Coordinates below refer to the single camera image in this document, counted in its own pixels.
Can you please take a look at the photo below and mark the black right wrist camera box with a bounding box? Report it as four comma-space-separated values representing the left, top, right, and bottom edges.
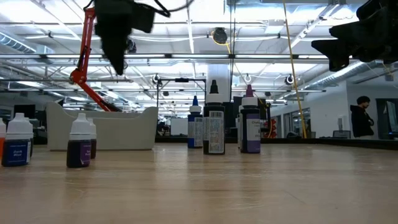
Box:
356, 0, 398, 19

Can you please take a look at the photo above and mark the yellow hanging cable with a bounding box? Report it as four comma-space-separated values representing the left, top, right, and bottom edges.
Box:
282, 0, 308, 139

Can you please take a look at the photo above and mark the small maroon dropper bottle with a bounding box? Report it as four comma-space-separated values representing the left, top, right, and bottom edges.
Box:
88, 118, 98, 160

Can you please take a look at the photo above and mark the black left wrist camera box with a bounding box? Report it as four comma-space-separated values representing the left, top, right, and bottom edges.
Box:
132, 2, 155, 34

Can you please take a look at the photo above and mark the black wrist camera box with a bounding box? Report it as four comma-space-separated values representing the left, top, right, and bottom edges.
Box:
132, 2, 155, 34
356, 0, 398, 19

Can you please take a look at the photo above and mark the small dark blue dropper bottle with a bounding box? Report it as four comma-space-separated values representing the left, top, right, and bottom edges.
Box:
1, 113, 32, 167

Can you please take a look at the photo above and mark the black hanging cable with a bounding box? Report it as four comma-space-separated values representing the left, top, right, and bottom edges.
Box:
229, 0, 236, 103

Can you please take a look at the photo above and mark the small orange dropper bottle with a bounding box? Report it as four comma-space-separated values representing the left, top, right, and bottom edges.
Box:
0, 118, 7, 161

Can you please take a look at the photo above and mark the large blue food colouring bottle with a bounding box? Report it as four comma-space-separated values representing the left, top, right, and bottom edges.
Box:
187, 95, 204, 149

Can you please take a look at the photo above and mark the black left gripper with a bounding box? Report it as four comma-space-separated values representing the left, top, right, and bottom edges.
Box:
94, 0, 135, 75

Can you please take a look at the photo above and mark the large black food colouring bottle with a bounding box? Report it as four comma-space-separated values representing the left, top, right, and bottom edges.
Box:
203, 80, 226, 156

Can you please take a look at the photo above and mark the red machine in background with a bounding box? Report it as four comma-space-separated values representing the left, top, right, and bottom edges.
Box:
266, 119, 278, 139

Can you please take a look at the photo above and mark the black left wrist camera cable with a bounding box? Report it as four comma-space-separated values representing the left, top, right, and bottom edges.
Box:
83, 0, 195, 19

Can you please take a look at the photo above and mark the dark computer monitor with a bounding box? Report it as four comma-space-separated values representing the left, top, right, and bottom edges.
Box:
13, 104, 36, 119

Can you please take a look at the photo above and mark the black metal frame stand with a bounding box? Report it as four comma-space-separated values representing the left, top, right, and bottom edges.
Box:
156, 77, 207, 108

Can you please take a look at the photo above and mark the white background board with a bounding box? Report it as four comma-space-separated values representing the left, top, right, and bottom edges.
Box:
170, 118, 189, 136

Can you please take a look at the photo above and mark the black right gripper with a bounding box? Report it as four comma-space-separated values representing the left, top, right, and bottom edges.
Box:
312, 6, 398, 72

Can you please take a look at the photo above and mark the large purple food colouring bottle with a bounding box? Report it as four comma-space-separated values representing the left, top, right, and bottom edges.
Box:
239, 84, 261, 154

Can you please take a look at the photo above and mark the small purple dropper bottle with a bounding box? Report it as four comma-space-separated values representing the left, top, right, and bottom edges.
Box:
66, 113, 92, 169

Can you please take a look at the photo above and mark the person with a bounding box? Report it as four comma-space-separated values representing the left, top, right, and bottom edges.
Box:
350, 95, 375, 140

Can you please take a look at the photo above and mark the white plastic storage bin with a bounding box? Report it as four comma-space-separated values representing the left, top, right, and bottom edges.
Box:
46, 101, 159, 152

